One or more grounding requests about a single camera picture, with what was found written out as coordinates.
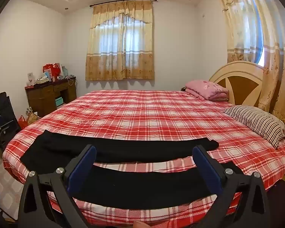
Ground black pants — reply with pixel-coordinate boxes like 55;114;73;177
20;129;244;203

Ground brown wooden desk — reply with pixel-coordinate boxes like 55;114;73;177
25;77;77;118

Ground red plastic bag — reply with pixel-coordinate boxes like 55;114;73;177
17;115;29;130

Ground person's right hand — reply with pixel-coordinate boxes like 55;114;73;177
132;220;155;228

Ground folded pink blanket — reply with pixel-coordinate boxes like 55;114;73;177
185;80;229;101

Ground striped pillow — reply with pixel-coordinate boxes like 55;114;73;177
224;105;285;149

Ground short beige floral curtain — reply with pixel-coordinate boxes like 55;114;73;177
85;0;155;81

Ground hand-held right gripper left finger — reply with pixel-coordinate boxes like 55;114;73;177
18;144;97;228

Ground patterned woven bag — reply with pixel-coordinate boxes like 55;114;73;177
26;107;41;125

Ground black folding chair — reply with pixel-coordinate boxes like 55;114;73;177
0;91;22;148

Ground bed with red plaid sheet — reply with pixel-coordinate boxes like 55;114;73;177
2;90;285;227

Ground dark curtain rod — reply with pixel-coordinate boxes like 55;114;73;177
89;0;155;7

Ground cream wooden headboard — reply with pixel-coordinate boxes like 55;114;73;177
208;60;265;106

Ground long beige floral curtain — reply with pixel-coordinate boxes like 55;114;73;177
215;0;285;133

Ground red gift bags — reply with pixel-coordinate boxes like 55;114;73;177
43;63;62;82

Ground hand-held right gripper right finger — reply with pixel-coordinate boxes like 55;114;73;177
192;144;271;228

